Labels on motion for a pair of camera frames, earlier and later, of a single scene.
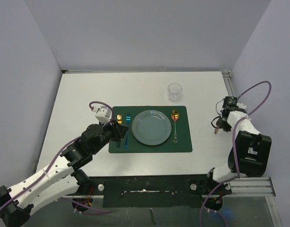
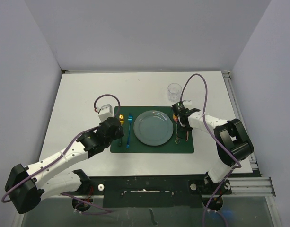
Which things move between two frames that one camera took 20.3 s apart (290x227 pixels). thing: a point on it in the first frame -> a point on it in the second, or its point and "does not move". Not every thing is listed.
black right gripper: (225, 127) -> (184, 128)
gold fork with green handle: (119, 120) does not move
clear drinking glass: (174, 90) does not move
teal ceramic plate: (151, 127) does not move
